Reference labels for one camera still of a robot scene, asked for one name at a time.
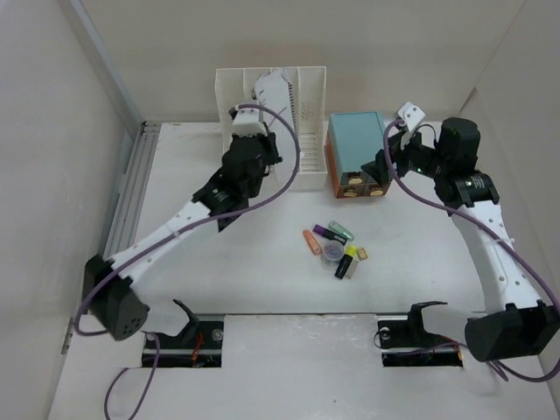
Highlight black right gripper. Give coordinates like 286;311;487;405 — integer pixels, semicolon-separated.
360;124;450;187

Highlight white spiral notebook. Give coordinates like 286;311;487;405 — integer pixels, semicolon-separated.
254;67;295;130

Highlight clear round pin box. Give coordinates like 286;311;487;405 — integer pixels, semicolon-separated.
320;241;345;267

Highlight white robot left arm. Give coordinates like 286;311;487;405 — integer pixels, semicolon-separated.
77;130;283;347

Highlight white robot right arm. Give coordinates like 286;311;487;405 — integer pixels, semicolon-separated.
361;117;559;361

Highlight orange drawer box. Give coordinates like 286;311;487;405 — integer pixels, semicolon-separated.
325;135;389;200

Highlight blue drawer box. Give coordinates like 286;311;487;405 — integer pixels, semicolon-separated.
328;111;385;178

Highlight green highlighter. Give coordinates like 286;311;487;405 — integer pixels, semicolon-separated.
329;220;355;242

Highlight purple highlighter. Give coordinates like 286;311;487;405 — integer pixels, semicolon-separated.
312;225;347;245

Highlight yellow highlighter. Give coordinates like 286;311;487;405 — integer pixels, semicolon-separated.
334;246;357;280

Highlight small wooden stamp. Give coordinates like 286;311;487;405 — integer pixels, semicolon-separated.
357;248;368;261

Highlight orange highlighter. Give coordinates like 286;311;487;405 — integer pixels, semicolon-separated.
303;229;322;256

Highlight grey eraser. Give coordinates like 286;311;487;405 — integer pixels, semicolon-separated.
345;260;360;279

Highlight white plastic file organizer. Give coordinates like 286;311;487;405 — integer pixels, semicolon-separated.
214;66;327;191

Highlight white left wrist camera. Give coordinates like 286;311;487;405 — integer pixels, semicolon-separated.
230;108;268;137

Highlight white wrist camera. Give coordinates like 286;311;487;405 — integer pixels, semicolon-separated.
396;101;426;134
230;108;268;137

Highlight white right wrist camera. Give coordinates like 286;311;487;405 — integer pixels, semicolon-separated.
396;101;426;134

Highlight aluminium rail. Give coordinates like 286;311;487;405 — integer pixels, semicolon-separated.
97;122;161;258

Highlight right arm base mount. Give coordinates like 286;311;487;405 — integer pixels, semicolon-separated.
374;301;464;368

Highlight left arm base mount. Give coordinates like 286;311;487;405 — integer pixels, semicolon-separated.
141;299;225;368

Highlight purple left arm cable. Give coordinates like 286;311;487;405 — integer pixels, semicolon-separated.
73;102;303;420

